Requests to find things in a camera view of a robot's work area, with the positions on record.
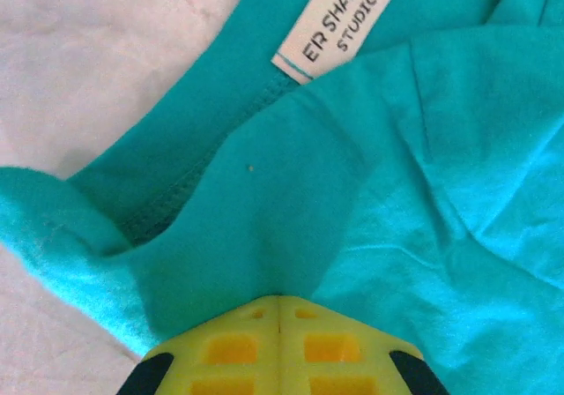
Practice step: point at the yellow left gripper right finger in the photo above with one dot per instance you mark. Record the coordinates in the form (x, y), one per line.
(335, 351)

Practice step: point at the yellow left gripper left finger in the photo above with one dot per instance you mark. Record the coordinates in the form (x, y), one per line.
(220, 351)

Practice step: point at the teal t-shirt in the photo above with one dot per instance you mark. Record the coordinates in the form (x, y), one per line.
(396, 170)

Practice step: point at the off-white table cover cloth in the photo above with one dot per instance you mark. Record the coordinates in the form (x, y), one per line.
(66, 60)

